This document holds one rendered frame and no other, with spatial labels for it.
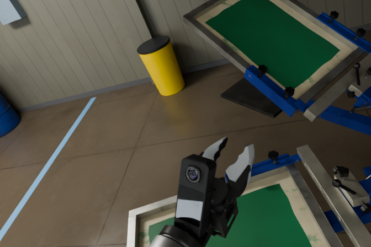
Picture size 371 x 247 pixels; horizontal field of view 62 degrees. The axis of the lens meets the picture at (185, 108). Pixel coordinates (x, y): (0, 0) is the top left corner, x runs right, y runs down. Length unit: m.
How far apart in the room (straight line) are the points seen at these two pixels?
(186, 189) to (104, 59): 4.57
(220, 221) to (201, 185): 0.08
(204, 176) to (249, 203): 0.97
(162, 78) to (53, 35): 1.89
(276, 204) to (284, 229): 0.12
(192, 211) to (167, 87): 3.79
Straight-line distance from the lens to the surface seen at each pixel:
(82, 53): 5.06
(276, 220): 1.32
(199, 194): 0.44
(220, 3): 1.88
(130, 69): 4.89
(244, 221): 1.34
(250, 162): 0.52
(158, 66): 4.04
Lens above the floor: 2.04
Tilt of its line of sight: 32 degrees down
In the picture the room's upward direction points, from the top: 23 degrees counter-clockwise
